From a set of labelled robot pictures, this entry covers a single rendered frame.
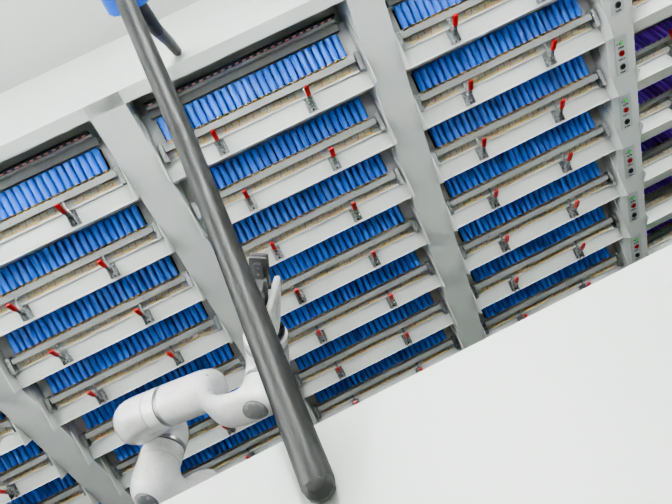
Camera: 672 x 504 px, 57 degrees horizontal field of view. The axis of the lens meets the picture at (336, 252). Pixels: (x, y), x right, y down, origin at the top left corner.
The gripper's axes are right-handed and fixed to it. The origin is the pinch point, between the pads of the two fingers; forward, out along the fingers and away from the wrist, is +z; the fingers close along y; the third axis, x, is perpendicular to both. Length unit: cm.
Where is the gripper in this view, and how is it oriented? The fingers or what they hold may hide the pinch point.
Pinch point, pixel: (259, 264)
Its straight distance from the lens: 107.8
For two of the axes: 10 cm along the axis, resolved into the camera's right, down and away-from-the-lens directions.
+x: -10.0, -0.5, 0.7
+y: -0.8, 5.6, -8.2
